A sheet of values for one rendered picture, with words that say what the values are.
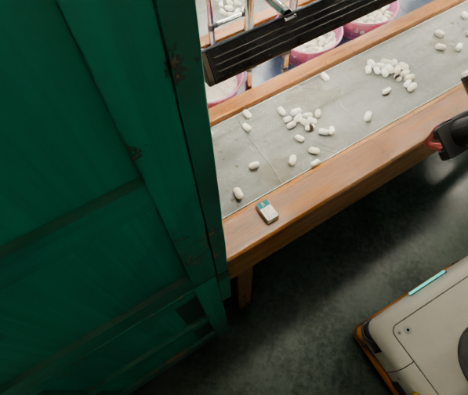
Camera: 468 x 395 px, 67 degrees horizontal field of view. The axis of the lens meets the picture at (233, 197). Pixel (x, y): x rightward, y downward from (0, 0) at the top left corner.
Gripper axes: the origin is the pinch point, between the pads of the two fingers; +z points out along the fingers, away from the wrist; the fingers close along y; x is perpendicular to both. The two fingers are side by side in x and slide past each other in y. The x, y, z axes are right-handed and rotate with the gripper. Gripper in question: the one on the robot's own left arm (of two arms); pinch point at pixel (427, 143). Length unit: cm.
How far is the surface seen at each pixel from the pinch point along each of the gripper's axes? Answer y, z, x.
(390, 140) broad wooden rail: -13.1, 27.4, -1.6
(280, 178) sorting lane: 21.6, 32.9, -6.6
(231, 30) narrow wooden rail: 2, 60, -63
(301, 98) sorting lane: -2, 44, -27
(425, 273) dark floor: -38, 78, 66
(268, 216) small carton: 32.8, 24.0, 0.5
